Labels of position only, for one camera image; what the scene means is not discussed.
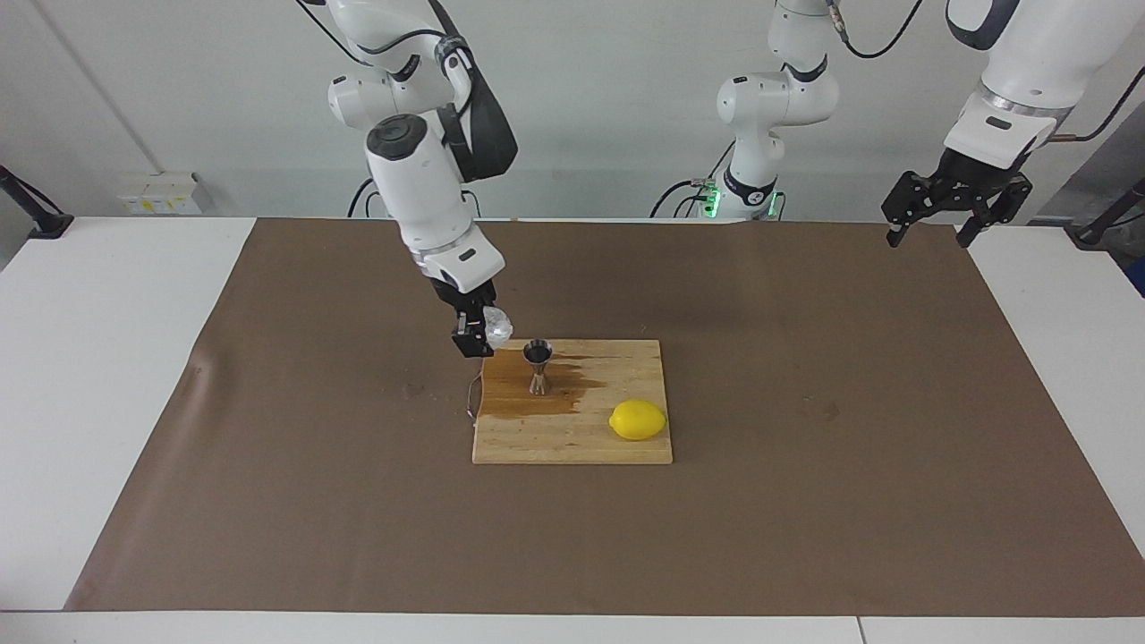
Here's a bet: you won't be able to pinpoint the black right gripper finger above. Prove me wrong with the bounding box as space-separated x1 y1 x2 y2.
450 302 497 359

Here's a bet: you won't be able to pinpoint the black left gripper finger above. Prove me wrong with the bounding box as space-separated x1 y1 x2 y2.
881 170 936 248
955 177 1032 249

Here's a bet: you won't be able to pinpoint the clear plastic cup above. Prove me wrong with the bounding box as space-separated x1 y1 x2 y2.
481 306 515 352

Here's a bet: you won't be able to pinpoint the steel double jigger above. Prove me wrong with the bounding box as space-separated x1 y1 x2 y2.
522 339 555 396

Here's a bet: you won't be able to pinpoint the black clamp stand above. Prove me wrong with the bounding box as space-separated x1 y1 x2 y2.
1073 177 1145 250
0 165 74 241

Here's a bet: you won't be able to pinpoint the wooden cutting board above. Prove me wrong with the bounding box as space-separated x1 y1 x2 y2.
467 338 674 466

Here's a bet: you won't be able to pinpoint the yellow lemon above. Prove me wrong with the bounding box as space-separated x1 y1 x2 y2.
608 399 669 442

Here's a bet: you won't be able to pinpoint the brown paper table mat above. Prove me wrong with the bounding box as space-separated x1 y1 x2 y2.
64 217 1145 618

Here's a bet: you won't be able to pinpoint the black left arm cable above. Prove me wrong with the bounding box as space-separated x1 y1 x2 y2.
827 0 1145 144

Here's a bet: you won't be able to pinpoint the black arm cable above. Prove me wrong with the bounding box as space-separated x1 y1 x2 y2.
827 0 1145 144
300 0 448 62

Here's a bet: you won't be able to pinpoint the black right base cables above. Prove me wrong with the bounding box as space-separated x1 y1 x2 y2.
347 177 387 218

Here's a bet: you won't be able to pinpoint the black base cables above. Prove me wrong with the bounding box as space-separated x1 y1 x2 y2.
347 177 387 218
650 132 730 218

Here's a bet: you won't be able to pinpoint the black left base cables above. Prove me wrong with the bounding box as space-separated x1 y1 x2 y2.
650 132 730 218

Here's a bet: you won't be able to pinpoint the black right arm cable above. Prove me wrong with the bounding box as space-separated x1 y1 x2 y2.
300 0 448 62

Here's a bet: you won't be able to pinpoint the white wall socket box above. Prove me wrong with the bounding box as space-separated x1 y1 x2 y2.
116 172 205 216

